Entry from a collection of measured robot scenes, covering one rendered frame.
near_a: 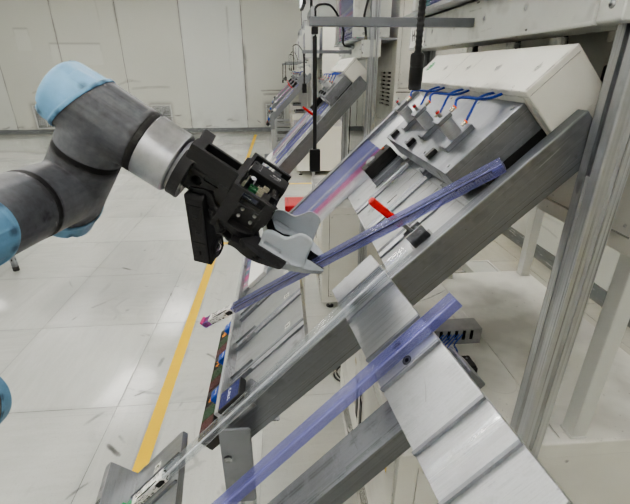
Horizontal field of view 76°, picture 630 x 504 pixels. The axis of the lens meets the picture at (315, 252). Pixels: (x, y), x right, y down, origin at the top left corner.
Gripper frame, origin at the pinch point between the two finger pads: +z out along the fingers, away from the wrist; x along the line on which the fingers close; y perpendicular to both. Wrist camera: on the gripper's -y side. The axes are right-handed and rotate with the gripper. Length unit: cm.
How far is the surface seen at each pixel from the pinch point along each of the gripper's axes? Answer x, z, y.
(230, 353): 5.8, 2.7, -39.0
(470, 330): 33, 53, -21
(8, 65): 658, -530, -598
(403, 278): 5.4, 13.2, 2.1
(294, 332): 4.6, 7.9, -20.7
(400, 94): 154, 23, -24
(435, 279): 6.7, 17.3, 4.1
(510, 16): 39, 7, 31
